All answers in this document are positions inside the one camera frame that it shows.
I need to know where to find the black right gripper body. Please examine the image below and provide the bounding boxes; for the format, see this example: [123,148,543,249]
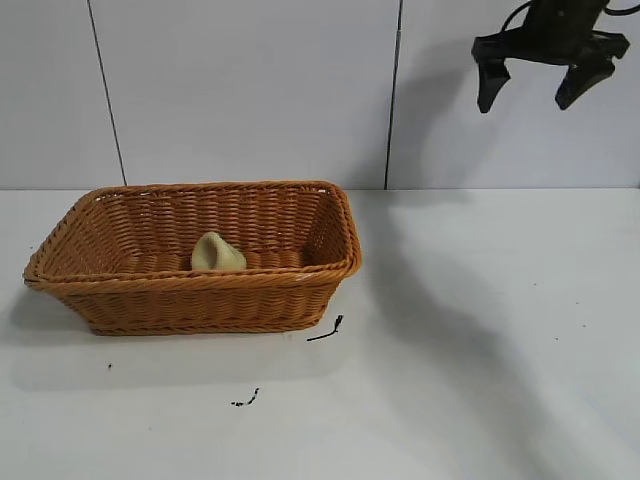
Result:
[471,0,631,66]

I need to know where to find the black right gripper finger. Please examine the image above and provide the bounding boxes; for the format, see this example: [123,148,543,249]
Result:
[476,58,512,113]
[555,55,616,111]

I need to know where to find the brown woven wicker basket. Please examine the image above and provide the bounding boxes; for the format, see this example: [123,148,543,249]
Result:
[21,180,363,337]

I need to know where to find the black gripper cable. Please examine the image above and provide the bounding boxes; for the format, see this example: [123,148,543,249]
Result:
[501,0,632,34]

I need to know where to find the black wire scrap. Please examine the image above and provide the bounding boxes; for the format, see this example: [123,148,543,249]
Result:
[306,313,345,343]

